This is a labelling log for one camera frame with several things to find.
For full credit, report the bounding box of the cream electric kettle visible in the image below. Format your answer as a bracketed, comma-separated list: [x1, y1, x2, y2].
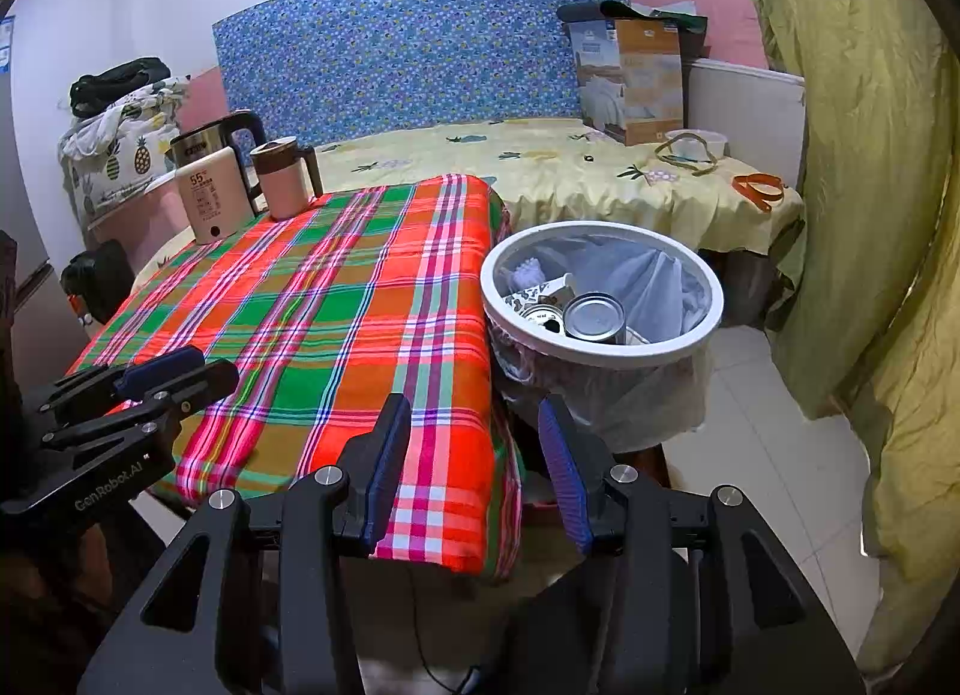
[169, 110, 267, 216]

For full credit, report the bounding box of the grey refrigerator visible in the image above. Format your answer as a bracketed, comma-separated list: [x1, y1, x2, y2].
[0, 12, 87, 373]

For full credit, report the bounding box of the red cartoon drink can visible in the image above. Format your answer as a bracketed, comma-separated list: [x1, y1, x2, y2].
[521, 303, 567, 337]
[564, 292, 627, 345]

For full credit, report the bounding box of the yellow-green hanging quilt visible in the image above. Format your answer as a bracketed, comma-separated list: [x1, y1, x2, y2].
[705, 0, 960, 673]

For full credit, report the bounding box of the orange strap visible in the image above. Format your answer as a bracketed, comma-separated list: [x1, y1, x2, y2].
[731, 172, 787, 214]

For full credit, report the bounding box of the white cabinet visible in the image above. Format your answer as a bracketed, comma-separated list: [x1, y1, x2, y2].
[686, 59, 805, 186]

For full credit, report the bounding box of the blue floral headboard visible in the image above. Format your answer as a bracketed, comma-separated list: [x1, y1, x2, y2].
[212, 0, 632, 148]

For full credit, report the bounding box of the black backpack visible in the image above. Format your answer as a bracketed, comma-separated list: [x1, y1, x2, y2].
[61, 239, 137, 325]

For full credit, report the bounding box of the pink mug with brown handle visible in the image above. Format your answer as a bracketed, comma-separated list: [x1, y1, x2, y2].
[249, 136, 325, 221]

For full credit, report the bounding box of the clear plastic bin liner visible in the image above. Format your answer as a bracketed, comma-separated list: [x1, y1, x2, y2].
[487, 230, 713, 452]

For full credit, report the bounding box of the olive strap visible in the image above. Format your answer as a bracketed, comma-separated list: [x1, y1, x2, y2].
[654, 132, 722, 177]

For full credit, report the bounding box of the white bowl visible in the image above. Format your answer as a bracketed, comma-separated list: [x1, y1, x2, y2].
[664, 128, 727, 163]

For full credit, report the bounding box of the cream water warmer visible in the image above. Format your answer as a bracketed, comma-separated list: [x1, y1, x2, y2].
[174, 146, 258, 246]

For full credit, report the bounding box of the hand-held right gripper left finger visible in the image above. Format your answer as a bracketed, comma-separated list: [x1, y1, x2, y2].
[75, 392, 412, 695]

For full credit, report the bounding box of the patterned paper cup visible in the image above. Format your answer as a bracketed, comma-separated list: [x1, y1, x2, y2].
[504, 273, 578, 313]

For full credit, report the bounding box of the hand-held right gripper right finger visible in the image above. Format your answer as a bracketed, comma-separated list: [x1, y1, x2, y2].
[538, 395, 871, 695]

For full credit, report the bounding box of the black bag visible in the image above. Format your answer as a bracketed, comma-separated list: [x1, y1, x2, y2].
[69, 57, 173, 117]

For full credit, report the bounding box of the printed cardboard box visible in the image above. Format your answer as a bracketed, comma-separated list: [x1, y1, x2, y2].
[564, 18, 683, 147]

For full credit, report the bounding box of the plaid tablecloth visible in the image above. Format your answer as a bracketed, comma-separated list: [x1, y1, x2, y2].
[66, 173, 526, 583]

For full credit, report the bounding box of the pineapple print cloth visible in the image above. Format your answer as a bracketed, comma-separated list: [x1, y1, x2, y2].
[58, 76, 192, 223]

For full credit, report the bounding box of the white round trash bin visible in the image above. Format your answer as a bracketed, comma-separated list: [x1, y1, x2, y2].
[480, 218, 726, 452]

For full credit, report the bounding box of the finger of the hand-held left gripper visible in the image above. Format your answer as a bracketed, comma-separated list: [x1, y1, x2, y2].
[36, 344, 207, 415]
[41, 357, 241, 452]

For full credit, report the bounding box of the black cable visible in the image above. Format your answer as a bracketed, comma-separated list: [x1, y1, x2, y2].
[401, 560, 488, 695]

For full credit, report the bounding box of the pink cabinet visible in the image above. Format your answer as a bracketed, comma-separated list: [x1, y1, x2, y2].
[86, 173, 188, 253]

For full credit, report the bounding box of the yellow printed bed sheet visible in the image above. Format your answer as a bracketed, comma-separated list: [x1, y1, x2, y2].
[131, 117, 807, 276]

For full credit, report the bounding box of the black rolled mat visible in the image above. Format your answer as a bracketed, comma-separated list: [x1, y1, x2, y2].
[556, 1, 623, 25]

